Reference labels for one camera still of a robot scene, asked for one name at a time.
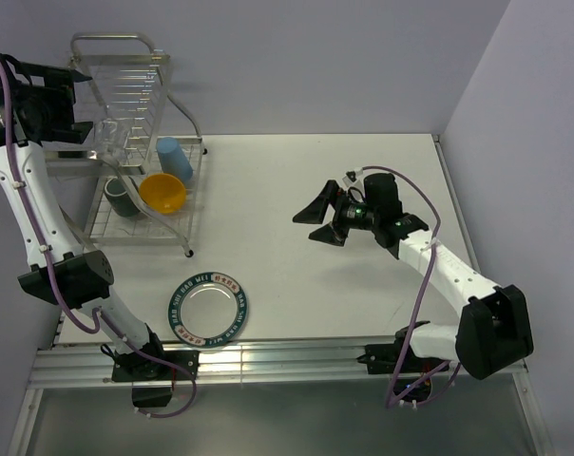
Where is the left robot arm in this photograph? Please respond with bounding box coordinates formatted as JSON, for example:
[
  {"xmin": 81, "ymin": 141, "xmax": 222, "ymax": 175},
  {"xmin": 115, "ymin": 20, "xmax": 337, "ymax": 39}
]
[{"xmin": 0, "ymin": 53, "xmax": 169, "ymax": 379}]

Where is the clear glass cup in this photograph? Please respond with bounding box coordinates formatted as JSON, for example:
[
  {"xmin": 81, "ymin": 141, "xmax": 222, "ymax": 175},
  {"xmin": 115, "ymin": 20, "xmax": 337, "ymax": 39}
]
[{"xmin": 93, "ymin": 118, "xmax": 133, "ymax": 160}]

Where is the white plate green rim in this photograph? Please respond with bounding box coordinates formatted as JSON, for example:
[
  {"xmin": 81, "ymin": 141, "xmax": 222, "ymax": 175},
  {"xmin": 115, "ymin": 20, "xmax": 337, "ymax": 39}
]
[{"xmin": 167, "ymin": 272, "xmax": 249, "ymax": 349}]

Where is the yellow plastic bowl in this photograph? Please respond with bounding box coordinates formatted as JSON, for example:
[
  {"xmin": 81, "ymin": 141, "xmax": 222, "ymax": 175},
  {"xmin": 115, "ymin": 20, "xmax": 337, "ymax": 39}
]
[{"xmin": 139, "ymin": 173, "xmax": 187, "ymax": 214}]

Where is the dark grey mug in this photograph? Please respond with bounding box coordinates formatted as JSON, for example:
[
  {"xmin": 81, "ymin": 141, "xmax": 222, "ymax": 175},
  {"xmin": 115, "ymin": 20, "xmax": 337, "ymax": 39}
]
[{"xmin": 104, "ymin": 178, "xmax": 142, "ymax": 219}]

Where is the metal dish rack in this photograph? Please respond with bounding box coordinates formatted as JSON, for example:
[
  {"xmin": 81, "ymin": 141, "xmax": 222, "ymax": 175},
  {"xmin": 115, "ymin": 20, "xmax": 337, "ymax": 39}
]
[{"xmin": 45, "ymin": 32, "xmax": 207, "ymax": 257}]

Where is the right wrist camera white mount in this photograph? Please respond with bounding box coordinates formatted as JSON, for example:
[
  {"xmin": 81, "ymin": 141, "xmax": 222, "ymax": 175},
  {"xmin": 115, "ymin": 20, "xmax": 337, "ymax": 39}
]
[{"xmin": 343, "ymin": 167, "xmax": 363, "ymax": 187}]

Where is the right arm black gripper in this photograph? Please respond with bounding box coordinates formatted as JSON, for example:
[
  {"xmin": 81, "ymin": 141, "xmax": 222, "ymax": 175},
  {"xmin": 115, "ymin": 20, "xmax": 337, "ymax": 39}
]
[{"xmin": 293, "ymin": 180, "xmax": 379, "ymax": 246}]

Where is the aluminium table edge rail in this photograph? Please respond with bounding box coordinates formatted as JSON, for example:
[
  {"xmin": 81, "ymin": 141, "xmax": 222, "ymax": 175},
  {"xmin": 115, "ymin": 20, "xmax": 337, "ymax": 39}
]
[{"xmin": 28, "ymin": 332, "xmax": 528, "ymax": 389}]

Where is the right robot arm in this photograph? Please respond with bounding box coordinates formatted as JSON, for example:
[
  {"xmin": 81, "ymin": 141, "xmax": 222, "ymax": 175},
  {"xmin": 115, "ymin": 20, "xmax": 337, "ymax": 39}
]
[{"xmin": 104, "ymin": 134, "xmax": 502, "ymax": 371}]

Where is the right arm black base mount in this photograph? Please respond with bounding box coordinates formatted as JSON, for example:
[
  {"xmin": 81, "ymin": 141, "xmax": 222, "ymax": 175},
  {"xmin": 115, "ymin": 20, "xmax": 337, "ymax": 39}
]
[{"xmin": 356, "ymin": 343, "xmax": 450, "ymax": 404}]

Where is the blue plastic cup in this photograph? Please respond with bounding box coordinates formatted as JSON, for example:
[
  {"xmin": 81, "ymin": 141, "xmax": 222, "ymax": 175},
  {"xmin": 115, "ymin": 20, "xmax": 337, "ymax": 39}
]
[{"xmin": 156, "ymin": 137, "xmax": 194, "ymax": 184}]

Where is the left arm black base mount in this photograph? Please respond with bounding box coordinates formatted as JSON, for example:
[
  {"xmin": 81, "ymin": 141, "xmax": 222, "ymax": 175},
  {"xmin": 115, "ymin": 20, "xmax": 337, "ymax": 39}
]
[{"xmin": 111, "ymin": 350, "xmax": 200, "ymax": 419}]

